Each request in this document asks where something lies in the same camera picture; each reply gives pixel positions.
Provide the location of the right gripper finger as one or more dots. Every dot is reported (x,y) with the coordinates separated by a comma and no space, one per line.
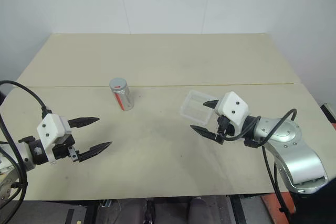
(206,132)
(211,104)

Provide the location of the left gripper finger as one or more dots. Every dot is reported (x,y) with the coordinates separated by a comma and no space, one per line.
(92,151)
(84,121)

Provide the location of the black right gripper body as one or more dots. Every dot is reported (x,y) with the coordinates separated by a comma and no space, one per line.
(228,127)

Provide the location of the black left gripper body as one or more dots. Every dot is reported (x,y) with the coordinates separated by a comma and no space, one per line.
(61,150)

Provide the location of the silver red soda can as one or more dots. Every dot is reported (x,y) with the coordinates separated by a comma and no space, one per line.
(126,101)

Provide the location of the silver bottle cap red mark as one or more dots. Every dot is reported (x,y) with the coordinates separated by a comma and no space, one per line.
(118,84)

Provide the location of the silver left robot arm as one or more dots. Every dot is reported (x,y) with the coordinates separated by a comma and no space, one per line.
(27,159)

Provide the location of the clear plastic container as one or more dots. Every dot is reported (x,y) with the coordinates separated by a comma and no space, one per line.
(194,109)

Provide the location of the orange red floor object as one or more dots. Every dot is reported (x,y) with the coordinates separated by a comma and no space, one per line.
(275,209)

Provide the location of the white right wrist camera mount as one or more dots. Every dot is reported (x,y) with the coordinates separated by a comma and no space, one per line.
(233,106)

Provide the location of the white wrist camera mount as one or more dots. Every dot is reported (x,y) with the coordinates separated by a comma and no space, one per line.
(50,127)
(233,106)

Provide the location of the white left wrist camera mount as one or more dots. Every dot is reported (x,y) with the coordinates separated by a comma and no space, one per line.
(50,127)

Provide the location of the black table frame bar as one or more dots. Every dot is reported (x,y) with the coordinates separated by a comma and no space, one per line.
(237,209)
(91,212)

